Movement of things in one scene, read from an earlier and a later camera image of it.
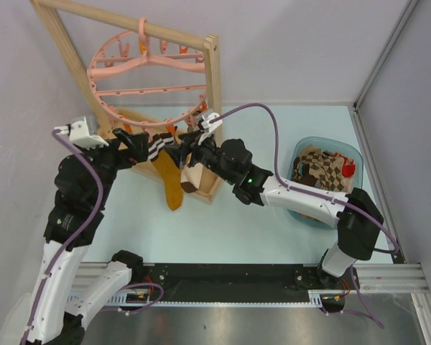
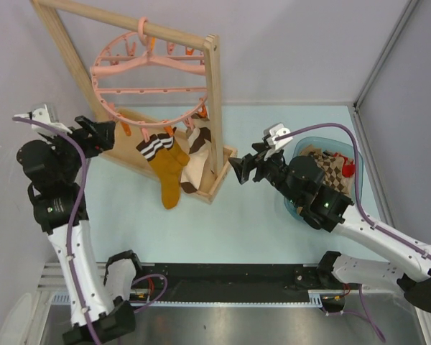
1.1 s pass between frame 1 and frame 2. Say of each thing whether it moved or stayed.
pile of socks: stayed
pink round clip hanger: stayed
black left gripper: moved
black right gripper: moved
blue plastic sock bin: stayed
